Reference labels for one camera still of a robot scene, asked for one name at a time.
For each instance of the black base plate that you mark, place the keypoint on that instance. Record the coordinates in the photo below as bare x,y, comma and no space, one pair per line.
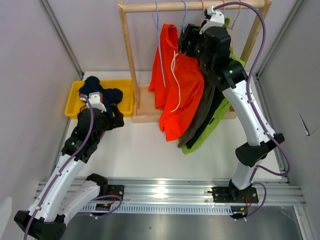
109,192
225,194

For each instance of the dark olive shorts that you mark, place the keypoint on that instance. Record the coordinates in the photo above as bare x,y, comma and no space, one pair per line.
201,112

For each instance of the yellow plastic tray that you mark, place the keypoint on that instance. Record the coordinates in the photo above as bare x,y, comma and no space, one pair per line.
74,103

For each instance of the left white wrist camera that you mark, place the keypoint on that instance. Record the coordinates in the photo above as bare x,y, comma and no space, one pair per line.
95,99

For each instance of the black shorts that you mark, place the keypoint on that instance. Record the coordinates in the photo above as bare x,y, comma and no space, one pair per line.
217,111

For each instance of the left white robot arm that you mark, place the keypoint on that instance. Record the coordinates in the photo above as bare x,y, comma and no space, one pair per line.
49,215

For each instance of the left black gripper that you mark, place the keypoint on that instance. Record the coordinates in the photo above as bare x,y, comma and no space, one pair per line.
116,121

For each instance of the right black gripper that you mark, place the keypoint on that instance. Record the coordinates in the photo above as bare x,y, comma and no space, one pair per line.
192,34

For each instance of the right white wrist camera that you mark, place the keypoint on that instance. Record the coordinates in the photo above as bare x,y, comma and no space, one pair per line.
214,18

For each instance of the wooden clothes rack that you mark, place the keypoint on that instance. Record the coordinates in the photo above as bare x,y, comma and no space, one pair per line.
143,107

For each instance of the navy blue shorts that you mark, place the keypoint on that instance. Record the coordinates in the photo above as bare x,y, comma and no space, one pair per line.
109,95

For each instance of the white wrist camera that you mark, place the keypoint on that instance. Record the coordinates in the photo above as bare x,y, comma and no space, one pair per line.
214,18
95,99

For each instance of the aluminium mounting rail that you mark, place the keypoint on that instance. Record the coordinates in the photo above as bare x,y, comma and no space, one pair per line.
195,191

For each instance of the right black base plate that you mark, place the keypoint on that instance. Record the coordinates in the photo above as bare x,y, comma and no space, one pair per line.
225,194

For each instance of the light blue hanger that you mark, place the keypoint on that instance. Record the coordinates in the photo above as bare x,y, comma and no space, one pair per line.
183,24
156,21

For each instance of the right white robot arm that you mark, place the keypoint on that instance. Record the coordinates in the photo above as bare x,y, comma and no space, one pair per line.
261,139

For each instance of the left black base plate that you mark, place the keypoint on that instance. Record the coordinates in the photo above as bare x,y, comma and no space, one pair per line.
109,192

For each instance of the lime green shorts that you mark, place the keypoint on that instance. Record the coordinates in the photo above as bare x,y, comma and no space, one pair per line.
211,48

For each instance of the slotted grey cable duct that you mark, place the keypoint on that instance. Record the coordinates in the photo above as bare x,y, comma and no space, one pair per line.
135,208

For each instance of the orange mesh shorts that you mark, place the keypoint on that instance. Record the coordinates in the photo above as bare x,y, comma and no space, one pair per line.
179,100

